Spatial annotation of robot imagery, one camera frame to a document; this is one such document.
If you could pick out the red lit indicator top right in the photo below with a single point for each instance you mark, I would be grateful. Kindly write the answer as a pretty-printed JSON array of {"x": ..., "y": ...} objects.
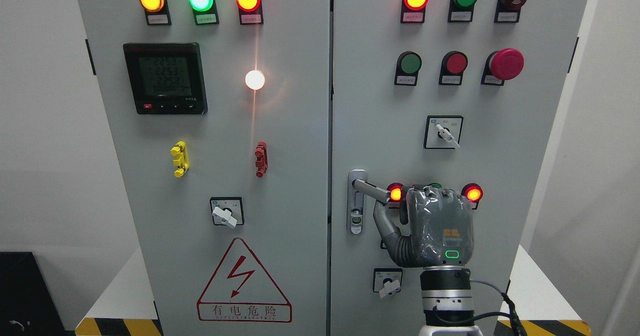
[{"x": 413, "y": 11}]

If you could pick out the upper right rotary selector switch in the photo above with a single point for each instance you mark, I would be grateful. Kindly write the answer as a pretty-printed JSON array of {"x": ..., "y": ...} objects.
[{"x": 443, "y": 131}]

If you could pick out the red emergency stop mushroom button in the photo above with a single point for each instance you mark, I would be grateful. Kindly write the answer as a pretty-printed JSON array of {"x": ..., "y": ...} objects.
[{"x": 502, "y": 65}]

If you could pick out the black box lower left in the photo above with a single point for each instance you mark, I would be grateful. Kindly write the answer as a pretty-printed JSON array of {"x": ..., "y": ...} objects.
[{"x": 26, "y": 307}]

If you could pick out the white lever selector switch bottom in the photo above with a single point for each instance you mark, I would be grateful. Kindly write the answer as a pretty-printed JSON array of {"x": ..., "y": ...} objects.
[{"x": 387, "y": 281}]

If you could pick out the grey left cabinet door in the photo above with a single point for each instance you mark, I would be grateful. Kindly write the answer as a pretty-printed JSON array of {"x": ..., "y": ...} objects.
[{"x": 285, "y": 212}]

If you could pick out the red lit indicator middle right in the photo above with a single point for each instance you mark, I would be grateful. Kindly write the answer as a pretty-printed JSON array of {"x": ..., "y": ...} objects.
[{"x": 474, "y": 193}]

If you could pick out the white platform with hazard stripes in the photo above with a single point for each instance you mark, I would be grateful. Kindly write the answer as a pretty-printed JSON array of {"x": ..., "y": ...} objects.
[{"x": 126, "y": 307}]

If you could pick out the amber indicator light top left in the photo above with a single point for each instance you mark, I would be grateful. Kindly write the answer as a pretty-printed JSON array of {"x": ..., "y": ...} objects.
[{"x": 156, "y": 12}]

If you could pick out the red terminal connector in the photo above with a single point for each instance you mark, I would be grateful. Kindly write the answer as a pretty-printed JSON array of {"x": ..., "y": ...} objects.
[{"x": 261, "y": 163}]

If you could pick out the grey cabinet door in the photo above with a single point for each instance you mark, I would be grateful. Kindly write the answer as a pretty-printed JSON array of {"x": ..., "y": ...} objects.
[
  {"x": 380, "y": 127},
  {"x": 285, "y": 212}
]

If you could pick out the grey right cabinet door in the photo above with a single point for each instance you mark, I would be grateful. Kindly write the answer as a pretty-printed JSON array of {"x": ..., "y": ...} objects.
[{"x": 380, "y": 127}]

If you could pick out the yellow terminal connector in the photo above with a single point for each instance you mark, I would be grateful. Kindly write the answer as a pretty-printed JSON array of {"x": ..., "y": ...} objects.
[{"x": 180, "y": 158}]

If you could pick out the red lit indicator light left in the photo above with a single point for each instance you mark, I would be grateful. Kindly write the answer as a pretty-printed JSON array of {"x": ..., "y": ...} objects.
[{"x": 250, "y": 12}]

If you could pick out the silver door swing handle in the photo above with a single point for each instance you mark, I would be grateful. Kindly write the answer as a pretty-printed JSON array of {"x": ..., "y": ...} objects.
[{"x": 357, "y": 188}]

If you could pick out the green lit indicator light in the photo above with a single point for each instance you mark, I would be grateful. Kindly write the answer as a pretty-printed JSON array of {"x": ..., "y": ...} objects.
[{"x": 205, "y": 11}]

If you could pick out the red electric hazard warning sign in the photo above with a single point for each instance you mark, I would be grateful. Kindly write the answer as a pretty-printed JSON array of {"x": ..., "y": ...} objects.
[{"x": 242, "y": 290}]

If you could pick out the red lit indicator middle left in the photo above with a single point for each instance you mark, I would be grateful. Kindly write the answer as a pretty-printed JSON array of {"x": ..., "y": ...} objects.
[{"x": 397, "y": 194}]

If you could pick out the green indicator light top right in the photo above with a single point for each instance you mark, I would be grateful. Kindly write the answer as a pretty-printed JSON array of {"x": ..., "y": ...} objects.
[{"x": 461, "y": 11}]

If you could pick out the red push button upper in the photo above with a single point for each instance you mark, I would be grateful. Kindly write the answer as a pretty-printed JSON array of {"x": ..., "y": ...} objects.
[{"x": 452, "y": 68}]

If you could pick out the left door rotary selector switch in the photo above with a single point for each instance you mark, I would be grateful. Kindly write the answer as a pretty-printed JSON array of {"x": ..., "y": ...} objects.
[{"x": 227, "y": 211}]

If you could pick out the black digital power meter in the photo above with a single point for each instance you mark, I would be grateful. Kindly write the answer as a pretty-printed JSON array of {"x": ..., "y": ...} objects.
[{"x": 166, "y": 78}]

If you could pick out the green push button upper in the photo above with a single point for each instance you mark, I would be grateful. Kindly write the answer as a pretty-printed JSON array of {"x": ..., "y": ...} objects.
[{"x": 407, "y": 69}]

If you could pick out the white lit indicator lamp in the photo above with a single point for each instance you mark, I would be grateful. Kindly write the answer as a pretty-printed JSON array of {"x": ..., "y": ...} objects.
[{"x": 255, "y": 79}]

